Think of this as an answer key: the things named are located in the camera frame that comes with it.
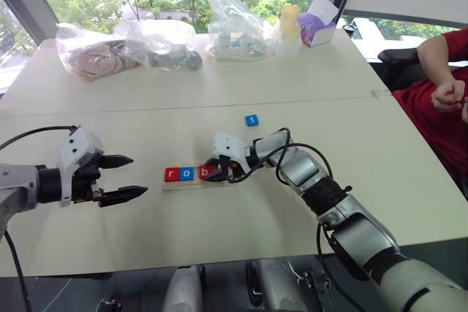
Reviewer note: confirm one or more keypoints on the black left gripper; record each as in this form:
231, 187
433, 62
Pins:
85, 177

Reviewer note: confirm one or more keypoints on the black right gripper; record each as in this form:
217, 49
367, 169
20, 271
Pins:
230, 167

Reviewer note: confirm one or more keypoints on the person's bare forearm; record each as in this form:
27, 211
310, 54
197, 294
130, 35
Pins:
435, 60

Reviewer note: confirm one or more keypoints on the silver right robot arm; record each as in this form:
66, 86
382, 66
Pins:
351, 228

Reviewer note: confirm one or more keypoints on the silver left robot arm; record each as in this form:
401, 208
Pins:
18, 188

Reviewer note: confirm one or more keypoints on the red letter block b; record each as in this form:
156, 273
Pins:
205, 172

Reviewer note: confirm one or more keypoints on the blue letter block o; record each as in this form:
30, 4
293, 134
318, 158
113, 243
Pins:
186, 174

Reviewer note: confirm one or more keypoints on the wooden letter tray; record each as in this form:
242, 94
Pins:
190, 186

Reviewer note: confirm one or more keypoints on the red letter block r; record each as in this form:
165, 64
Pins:
172, 175

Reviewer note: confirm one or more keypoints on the blue letter block t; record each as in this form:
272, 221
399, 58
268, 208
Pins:
252, 120

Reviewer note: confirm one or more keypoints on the grey rounded robot leg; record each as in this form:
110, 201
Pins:
184, 290
278, 286

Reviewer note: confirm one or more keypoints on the person's clenched hand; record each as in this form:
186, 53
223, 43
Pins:
448, 96

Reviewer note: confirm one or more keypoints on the person's hand at edge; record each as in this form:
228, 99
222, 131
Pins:
465, 111

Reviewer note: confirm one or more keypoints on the plastic bag with grey object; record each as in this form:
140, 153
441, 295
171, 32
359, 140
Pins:
172, 58

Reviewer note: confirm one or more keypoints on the plastic bag with pink cloth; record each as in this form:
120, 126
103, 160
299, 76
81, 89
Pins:
91, 60

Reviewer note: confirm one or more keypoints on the tall clear bag white items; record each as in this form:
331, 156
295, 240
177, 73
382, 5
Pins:
234, 30

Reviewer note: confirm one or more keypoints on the yellow stacked cups in container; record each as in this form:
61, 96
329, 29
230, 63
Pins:
289, 30

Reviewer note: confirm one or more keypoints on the purple and white box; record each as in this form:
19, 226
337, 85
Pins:
316, 29

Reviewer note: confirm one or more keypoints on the small black round object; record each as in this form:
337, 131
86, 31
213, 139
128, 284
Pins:
349, 28

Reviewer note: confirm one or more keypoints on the black office chair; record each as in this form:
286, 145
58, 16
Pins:
402, 67

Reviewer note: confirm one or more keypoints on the person in red shirt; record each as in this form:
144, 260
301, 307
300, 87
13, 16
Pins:
438, 125

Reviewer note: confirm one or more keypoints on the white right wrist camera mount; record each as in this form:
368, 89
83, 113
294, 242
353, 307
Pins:
228, 147

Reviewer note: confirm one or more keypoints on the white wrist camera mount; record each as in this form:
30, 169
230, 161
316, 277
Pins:
78, 144
228, 147

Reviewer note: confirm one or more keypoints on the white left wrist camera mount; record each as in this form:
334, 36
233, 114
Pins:
78, 144

